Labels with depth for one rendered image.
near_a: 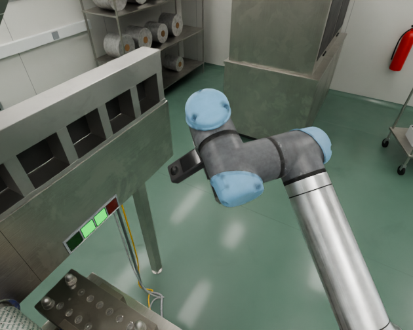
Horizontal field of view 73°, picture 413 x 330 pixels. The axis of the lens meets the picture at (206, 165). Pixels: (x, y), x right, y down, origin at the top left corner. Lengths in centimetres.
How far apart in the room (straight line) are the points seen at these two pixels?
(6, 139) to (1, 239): 27
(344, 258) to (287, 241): 202
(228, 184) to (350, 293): 24
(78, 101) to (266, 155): 61
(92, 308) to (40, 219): 36
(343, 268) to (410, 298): 213
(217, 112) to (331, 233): 26
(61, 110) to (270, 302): 184
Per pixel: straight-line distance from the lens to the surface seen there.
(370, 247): 274
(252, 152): 45
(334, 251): 49
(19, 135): 83
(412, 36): 445
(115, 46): 370
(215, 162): 44
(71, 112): 89
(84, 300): 115
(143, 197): 162
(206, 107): 46
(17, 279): 103
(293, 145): 48
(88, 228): 111
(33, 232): 97
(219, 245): 240
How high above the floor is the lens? 201
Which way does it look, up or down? 41 degrees down
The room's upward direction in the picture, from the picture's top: straight up
